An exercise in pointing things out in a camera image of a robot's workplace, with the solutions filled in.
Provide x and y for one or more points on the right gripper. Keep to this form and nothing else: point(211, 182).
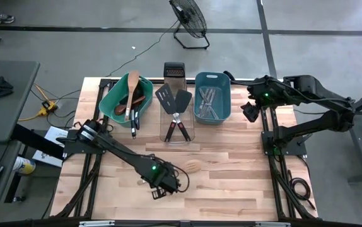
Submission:
point(251, 112)

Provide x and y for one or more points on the yellow white spray can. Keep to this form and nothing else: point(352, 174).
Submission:
point(25, 165)

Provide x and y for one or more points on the dark wooden spoon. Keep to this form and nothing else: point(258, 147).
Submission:
point(121, 110)

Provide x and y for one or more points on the black aluminium rig frame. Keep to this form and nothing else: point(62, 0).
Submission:
point(264, 126)

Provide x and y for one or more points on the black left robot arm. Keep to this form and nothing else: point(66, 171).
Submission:
point(121, 154)

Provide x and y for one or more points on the white paper sheet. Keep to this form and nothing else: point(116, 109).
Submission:
point(47, 154)

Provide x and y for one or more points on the yellow power strip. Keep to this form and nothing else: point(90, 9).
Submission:
point(49, 107)

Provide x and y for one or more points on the blue plastic bin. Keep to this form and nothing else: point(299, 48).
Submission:
point(212, 121)

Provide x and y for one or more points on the silver aluminium bar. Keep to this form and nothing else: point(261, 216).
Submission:
point(96, 224)
point(272, 224)

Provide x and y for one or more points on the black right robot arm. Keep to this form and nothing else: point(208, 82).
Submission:
point(326, 123)

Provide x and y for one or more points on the clear plastic container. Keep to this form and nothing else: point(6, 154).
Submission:
point(163, 126)

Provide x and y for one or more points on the black floor fan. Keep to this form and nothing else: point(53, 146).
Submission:
point(189, 15)

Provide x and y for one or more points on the black printed part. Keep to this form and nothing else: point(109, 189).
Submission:
point(2, 82)
point(2, 92)

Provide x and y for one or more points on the black nylon ladle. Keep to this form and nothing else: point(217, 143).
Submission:
point(133, 126)

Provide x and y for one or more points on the green plastic bin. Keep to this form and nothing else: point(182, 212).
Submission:
point(111, 101)

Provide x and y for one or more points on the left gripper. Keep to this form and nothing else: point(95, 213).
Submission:
point(170, 181)

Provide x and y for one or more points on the black flared slotted spatula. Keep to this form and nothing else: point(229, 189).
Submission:
point(184, 101)

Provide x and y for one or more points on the metal box grater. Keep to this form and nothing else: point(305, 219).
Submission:
point(174, 71)

